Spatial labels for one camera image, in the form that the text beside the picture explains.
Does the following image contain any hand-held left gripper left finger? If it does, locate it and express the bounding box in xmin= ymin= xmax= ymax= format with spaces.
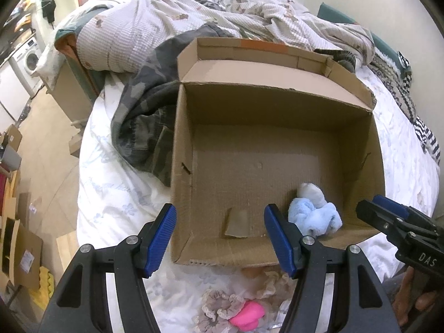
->
xmin=38 ymin=203 xmax=177 ymax=333

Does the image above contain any yellow foam pad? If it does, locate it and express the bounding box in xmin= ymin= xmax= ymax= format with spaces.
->
xmin=29 ymin=266 xmax=56 ymax=311

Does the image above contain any wooden bed frame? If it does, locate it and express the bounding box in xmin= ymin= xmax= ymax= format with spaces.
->
xmin=44 ymin=35 xmax=103 ymax=127

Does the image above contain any white washing machine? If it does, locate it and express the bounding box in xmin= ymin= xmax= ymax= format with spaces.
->
xmin=10 ymin=32 xmax=44 ymax=95

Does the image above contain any dark green pillow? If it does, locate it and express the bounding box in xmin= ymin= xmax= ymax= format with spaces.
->
xmin=317 ymin=2 xmax=412 ymax=74

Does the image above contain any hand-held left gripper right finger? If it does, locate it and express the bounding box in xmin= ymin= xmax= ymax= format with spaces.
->
xmin=264 ymin=203 xmax=399 ymax=333

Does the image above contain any dark grey striped sock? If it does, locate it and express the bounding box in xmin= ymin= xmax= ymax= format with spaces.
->
xmin=332 ymin=50 xmax=359 ymax=73

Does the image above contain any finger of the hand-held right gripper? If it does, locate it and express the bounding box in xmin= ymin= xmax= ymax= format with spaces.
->
xmin=356 ymin=199 xmax=438 ymax=247
xmin=372 ymin=195 xmax=443 ymax=231

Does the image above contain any beige lace cloth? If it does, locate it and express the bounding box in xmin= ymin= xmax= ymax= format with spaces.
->
xmin=193 ymin=270 xmax=299 ymax=333

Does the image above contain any person's right hand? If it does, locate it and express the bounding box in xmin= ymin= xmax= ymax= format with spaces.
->
xmin=397 ymin=267 xmax=438 ymax=325

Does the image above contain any black hanging bag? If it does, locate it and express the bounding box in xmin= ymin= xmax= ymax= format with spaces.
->
xmin=41 ymin=0 xmax=57 ymax=29

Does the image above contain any white floral bed sheet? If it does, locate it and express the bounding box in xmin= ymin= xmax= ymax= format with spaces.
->
xmin=75 ymin=63 xmax=437 ymax=333

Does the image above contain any white grey fluffy sock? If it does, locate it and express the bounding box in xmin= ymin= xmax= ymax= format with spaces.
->
xmin=297 ymin=182 xmax=326 ymax=207

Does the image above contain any camouflage garment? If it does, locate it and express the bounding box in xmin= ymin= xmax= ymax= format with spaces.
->
xmin=110 ymin=22 xmax=243 ymax=188

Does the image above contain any brown cardboard box with label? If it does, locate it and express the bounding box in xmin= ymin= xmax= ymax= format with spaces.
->
xmin=0 ymin=215 xmax=44 ymax=291

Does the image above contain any white bear print duvet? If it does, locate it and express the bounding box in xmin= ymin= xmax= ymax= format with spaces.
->
xmin=36 ymin=0 xmax=377 ymax=77

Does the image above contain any black white patterned knit cloth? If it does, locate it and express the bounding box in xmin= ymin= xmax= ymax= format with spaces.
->
xmin=368 ymin=51 xmax=442 ymax=164

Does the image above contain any light blue fluffy sock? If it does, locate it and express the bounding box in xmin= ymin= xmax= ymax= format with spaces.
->
xmin=288 ymin=197 xmax=343 ymax=239

